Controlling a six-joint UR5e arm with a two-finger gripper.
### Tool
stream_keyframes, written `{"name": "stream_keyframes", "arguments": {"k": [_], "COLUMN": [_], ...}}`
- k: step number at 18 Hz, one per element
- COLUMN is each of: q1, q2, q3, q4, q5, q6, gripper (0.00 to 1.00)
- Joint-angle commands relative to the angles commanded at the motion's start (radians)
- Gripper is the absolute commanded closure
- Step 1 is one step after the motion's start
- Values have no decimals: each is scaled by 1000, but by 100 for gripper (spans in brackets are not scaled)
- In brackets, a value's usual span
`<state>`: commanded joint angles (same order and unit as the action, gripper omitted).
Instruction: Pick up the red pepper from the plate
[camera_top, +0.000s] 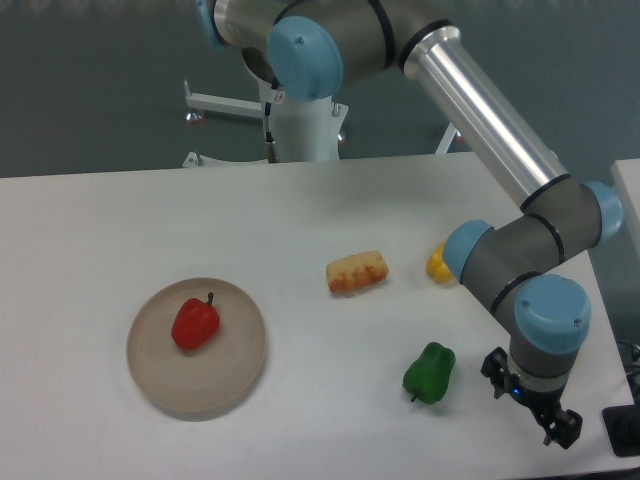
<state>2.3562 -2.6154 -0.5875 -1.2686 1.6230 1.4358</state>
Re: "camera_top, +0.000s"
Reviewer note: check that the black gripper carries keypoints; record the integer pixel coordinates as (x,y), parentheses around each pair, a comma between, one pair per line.
(542,396)

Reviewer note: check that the red bell pepper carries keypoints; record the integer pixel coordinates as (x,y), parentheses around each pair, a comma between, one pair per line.
(196,322)

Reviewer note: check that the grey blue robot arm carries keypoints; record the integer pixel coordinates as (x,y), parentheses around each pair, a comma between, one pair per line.
(304,52)

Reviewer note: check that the green bell pepper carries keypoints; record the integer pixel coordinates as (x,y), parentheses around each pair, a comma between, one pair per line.
(427,378)

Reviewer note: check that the yellow bell pepper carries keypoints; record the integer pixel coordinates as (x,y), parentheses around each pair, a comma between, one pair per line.
(436,268)

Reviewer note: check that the beige round plate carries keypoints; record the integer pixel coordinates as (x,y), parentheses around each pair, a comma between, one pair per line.
(207,382)

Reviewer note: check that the black device at table edge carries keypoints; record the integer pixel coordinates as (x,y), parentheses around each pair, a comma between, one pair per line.
(622,426)

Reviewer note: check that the orange bread piece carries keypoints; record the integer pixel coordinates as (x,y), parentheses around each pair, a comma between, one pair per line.
(356,271)

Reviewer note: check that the white side table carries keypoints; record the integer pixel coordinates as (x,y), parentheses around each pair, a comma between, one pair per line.
(626,175)

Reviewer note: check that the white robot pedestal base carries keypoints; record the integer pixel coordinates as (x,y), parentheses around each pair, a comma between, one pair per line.
(295,131)

